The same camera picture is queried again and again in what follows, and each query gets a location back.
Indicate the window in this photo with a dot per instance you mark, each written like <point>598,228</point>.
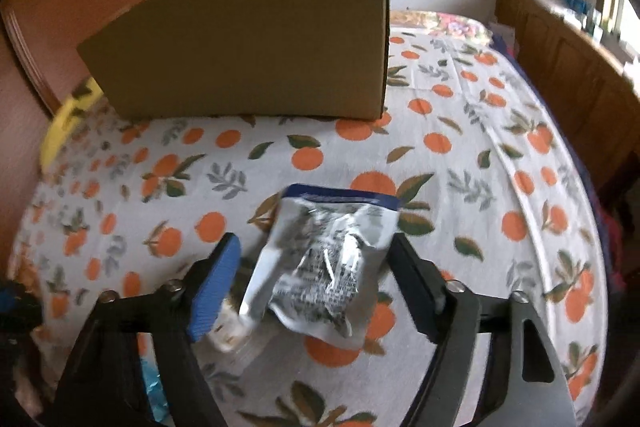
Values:
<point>612,7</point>

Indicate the dark blue blanket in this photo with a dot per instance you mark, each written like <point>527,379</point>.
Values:
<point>607,227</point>

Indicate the wooden cabinet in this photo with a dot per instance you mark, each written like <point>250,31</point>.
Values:
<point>565,72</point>

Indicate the yellow plush toy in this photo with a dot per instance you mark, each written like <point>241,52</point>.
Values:
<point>62,127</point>

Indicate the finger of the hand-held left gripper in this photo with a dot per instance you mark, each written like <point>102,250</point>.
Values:
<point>9,298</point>

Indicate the blue bottles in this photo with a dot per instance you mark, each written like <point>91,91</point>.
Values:
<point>574,2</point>

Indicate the small white orange snack packet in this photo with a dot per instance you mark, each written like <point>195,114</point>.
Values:
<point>227,334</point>

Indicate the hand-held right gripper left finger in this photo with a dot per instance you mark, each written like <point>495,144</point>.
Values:
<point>215,287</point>

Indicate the silver snack packet blue edge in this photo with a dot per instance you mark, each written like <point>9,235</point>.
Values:
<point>325,257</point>

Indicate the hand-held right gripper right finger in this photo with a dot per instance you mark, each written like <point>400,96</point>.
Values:
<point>415,287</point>

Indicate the teal snack packet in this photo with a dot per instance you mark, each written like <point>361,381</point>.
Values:
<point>156,387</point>

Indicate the orange print bedsheet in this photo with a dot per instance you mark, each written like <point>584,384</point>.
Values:
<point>450,217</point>

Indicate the floral blanket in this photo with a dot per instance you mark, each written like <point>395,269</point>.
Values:
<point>450,24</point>

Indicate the brown cardboard box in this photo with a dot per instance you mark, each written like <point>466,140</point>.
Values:
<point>250,47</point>

